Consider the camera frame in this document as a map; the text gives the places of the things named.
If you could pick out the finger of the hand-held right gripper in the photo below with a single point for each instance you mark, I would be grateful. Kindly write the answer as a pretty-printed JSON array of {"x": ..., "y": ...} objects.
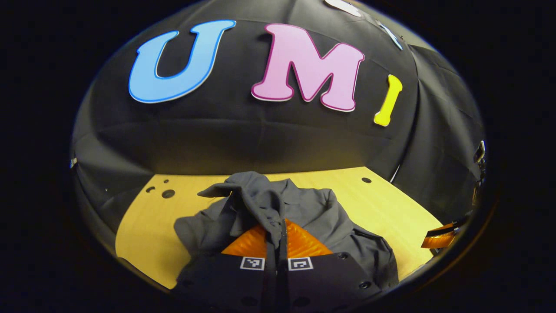
[{"x": 438, "y": 239}]

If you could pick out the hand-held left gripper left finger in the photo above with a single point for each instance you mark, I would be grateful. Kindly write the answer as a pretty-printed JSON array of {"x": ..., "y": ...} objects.
[{"x": 272, "y": 261}]

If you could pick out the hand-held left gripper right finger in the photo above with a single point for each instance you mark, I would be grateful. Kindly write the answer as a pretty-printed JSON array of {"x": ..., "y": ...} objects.
[{"x": 283, "y": 261}]

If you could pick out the gray shirt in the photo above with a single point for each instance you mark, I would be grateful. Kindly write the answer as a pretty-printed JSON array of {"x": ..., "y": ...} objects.
[{"x": 312, "y": 208}]

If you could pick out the black backdrop cloth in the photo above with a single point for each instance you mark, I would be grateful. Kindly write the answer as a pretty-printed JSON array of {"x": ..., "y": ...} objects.
[{"x": 243, "y": 143}]

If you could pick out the small silver clip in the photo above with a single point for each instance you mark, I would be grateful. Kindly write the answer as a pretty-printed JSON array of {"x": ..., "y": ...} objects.
[{"x": 73, "y": 162}]

